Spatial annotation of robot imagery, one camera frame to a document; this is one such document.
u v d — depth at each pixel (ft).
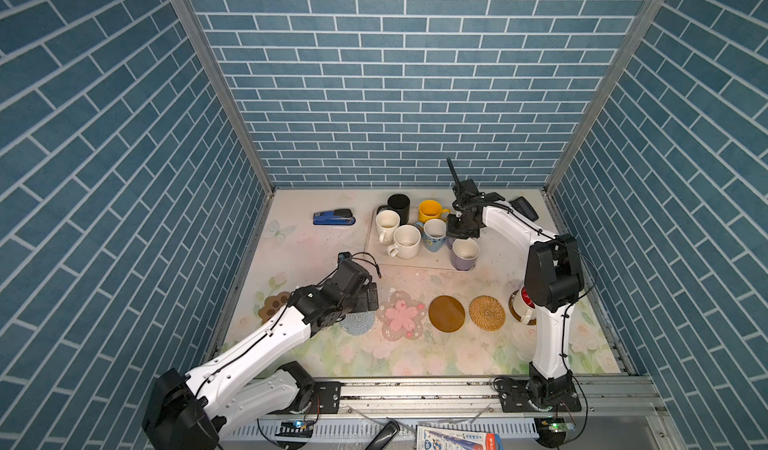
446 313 2.91
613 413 2.60
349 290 1.97
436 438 2.23
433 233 3.20
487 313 2.91
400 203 3.44
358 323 2.81
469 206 2.37
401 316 2.86
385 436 2.15
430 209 3.53
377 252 3.28
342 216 3.56
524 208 3.67
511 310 2.91
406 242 3.33
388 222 3.38
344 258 2.35
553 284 1.79
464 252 3.31
